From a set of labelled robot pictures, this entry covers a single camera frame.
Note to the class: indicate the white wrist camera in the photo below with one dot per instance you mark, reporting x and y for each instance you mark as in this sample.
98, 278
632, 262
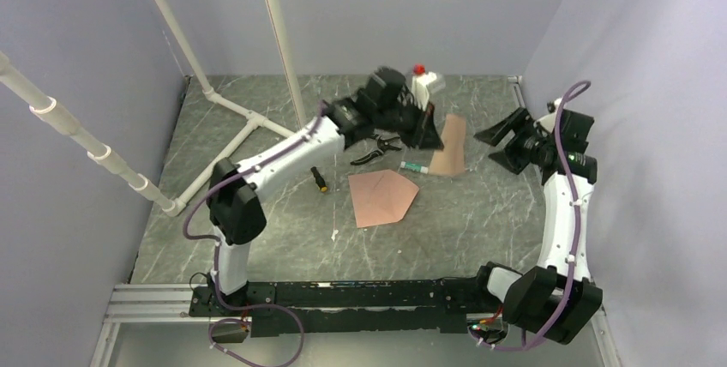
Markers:
425, 83
547, 122

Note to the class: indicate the cream lined letter paper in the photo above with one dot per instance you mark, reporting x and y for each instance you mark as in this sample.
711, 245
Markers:
450, 161

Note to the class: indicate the white pvc pipe frame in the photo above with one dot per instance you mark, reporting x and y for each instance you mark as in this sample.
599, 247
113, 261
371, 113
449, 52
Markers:
109, 62

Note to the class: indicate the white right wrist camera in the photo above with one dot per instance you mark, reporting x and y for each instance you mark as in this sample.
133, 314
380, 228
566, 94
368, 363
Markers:
547, 122

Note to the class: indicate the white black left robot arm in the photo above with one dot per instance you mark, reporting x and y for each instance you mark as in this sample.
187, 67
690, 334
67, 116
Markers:
237, 189

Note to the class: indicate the pink paper envelope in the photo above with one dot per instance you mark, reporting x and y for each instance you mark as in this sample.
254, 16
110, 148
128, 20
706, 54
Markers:
381, 197

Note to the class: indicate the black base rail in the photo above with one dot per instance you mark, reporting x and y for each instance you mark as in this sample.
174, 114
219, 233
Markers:
447, 305

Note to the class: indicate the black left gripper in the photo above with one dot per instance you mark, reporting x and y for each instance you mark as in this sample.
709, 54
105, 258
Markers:
425, 135

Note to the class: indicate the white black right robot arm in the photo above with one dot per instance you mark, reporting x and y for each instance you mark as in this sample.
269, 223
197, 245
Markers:
556, 298

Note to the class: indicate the black yellow screwdriver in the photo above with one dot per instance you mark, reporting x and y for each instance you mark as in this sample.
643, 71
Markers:
319, 179

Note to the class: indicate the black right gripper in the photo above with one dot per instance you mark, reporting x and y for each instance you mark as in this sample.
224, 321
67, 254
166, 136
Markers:
516, 121

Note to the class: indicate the black handled pliers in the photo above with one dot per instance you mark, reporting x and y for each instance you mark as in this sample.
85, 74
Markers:
383, 145

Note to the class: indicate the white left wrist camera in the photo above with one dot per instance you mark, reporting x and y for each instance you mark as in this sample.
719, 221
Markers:
425, 83

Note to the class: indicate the aluminium extrusion frame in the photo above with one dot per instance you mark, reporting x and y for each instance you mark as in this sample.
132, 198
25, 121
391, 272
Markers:
148, 325

